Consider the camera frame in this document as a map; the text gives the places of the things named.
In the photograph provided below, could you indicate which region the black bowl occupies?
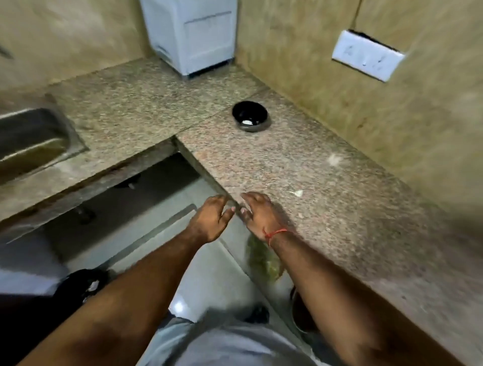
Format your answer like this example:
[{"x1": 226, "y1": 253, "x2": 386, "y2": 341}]
[{"x1": 232, "y1": 101, "x2": 271, "y2": 133}]

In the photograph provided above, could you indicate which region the person's left hand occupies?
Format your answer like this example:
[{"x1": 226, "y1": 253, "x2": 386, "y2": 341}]
[{"x1": 187, "y1": 195, "x2": 236, "y2": 244}]

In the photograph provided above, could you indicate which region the red thread wristband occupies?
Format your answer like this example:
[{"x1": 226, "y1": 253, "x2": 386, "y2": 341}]
[{"x1": 263, "y1": 228, "x2": 297, "y2": 248}]

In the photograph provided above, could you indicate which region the white countertop appliance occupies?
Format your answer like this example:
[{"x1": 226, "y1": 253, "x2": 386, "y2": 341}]
[{"x1": 139, "y1": 0, "x2": 238, "y2": 78}]

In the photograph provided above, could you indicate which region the person's grey shirt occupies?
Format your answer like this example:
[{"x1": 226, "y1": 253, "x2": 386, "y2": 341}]
[{"x1": 137, "y1": 312, "x2": 331, "y2": 366}]

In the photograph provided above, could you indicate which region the person's right hand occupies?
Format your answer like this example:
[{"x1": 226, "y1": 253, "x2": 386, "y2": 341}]
[{"x1": 237, "y1": 192, "x2": 296, "y2": 243}]

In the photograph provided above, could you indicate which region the steel sink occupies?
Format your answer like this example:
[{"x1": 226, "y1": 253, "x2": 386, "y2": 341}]
[{"x1": 0, "y1": 94, "x2": 90, "y2": 186}]

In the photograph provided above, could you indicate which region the person's right forearm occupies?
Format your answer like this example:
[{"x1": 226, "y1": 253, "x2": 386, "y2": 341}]
[{"x1": 269, "y1": 231, "x2": 465, "y2": 366}]

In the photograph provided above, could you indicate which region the black plastic bag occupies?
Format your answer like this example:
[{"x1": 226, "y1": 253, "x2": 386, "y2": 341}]
[{"x1": 52, "y1": 268, "x2": 114, "y2": 307}]

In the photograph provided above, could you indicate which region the clear bag of greens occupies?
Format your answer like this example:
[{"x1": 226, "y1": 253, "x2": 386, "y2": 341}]
[{"x1": 247, "y1": 236, "x2": 286, "y2": 282}]

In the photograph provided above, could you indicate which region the person's black shoe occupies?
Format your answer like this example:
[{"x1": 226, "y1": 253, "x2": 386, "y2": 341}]
[{"x1": 245, "y1": 305, "x2": 271, "y2": 325}]

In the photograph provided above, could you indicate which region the person's left forearm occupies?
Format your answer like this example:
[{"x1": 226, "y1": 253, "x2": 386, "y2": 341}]
[{"x1": 17, "y1": 230, "x2": 212, "y2": 366}]

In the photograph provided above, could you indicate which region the white wall switch plate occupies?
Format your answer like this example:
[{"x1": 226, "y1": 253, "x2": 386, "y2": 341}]
[{"x1": 332, "y1": 30, "x2": 407, "y2": 83}]

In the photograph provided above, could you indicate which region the round dark bin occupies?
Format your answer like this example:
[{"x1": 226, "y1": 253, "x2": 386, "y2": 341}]
[{"x1": 290, "y1": 286, "x2": 322, "y2": 335}]

